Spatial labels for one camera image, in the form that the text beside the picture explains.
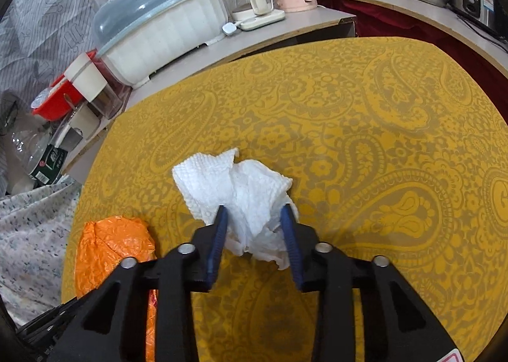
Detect white paper towel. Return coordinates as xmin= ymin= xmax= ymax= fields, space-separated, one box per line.
xmin=172 ymin=148 xmax=299 ymax=270

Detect red plastic container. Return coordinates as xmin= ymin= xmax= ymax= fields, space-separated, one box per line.
xmin=31 ymin=49 xmax=97 ymax=122

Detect dark red counter skirt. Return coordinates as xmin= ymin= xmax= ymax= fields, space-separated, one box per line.
xmin=318 ymin=0 xmax=508 ymax=118

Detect orange snack wrapper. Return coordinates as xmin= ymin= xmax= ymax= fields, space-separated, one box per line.
xmin=74 ymin=215 xmax=159 ymax=362

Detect white dish rack grey lid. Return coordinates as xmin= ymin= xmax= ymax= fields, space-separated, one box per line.
xmin=92 ymin=0 xmax=228 ymax=89

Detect black power cable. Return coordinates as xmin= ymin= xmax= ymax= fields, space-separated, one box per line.
xmin=448 ymin=4 xmax=508 ymax=55

